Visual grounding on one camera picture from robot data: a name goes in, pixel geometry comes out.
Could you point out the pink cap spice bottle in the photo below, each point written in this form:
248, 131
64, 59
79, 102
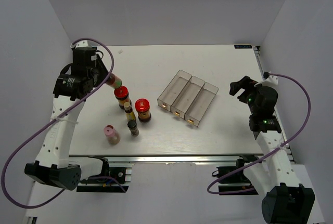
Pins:
112, 135

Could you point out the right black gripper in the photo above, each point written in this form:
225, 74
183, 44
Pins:
245, 83

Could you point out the small yellow label bottle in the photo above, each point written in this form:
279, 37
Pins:
129, 112

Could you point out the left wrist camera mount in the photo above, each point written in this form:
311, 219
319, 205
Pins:
80, 44

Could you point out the green label sauce bottle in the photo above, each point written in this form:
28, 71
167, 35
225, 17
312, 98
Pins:
114, 81

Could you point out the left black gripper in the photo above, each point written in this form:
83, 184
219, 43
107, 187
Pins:
104, 71

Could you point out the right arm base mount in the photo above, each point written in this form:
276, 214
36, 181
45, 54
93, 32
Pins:
238, 183

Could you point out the red lid jar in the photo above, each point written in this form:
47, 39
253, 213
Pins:
122, 96
142, 107

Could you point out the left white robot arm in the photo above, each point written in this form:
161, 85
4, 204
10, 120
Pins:
52, 165

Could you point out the clear three-slot organizer tray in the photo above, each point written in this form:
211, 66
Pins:
187, 97

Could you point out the black cap spice bottle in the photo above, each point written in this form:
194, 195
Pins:
132, 125

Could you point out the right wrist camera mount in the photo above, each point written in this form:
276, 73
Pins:
269, 79

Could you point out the blue corner label right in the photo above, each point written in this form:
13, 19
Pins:
242, 46

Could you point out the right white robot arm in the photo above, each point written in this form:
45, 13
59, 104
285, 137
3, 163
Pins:
284, 198

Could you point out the aluminium table rail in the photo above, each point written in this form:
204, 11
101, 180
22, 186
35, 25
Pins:
172, 159

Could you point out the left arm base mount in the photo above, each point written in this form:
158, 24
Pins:
101, 176

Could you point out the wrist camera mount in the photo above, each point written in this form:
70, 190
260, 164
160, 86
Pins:
80, 44
269, 79

